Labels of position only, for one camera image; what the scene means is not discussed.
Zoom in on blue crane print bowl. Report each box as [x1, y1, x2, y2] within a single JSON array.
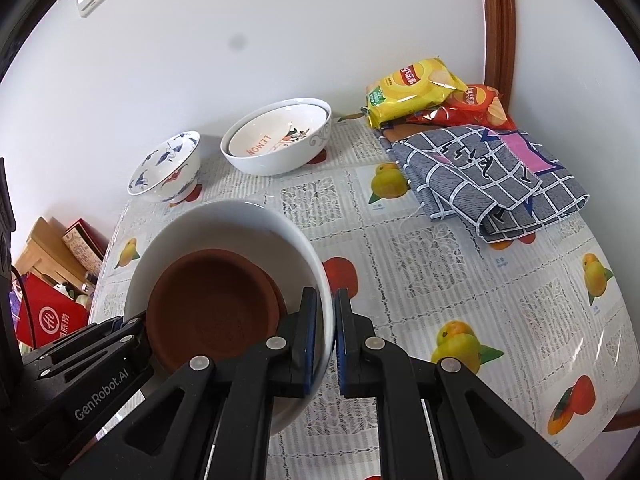
[[126, 131, 202, 207]]

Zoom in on red paper bag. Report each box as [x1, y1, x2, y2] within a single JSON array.
[[15, 272, 91, 348]]

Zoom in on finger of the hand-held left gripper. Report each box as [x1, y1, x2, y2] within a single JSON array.
[[112, 309, 154, 362]]

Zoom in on large white bowl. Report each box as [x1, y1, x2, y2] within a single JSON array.
[[220, 98, 333, 176]]

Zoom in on brown wooden door frame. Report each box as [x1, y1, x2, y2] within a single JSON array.
[[477, 0, 518, 111]]

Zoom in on yellow chips bag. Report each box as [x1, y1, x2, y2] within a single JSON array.
[[365, 57, 468, 130]]

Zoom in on cardboard boxes on floor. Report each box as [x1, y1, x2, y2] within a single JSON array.
[[14, 217, 68, 283]]

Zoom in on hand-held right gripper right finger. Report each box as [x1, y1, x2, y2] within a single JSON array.
[[332, 287, 571, 480]]

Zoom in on small white bowl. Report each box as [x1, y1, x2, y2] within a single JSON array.
[[124, 200, 335, 436]]

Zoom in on fruit print tablecloth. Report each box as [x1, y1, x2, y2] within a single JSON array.
[[92, 110, 633, 480]]

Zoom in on white bowl with orange print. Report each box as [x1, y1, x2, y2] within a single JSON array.
[[225, 104, 328, 158]]

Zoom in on brown plate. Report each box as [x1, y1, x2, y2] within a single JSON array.
[[250, 260, 289, 318], [146, 249, 282, 373]]

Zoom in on red chips bag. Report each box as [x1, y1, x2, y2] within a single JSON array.
[[406, 84, 518, 132]]

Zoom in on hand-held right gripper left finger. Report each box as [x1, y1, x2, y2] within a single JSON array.
[[60, 286, 321, 480]]

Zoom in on grey checked cloth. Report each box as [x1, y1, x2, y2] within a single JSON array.
[[375, 124, 591, 244]]

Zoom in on patterned box with red edge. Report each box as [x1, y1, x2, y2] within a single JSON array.
[[62, 218, 108, 278]]

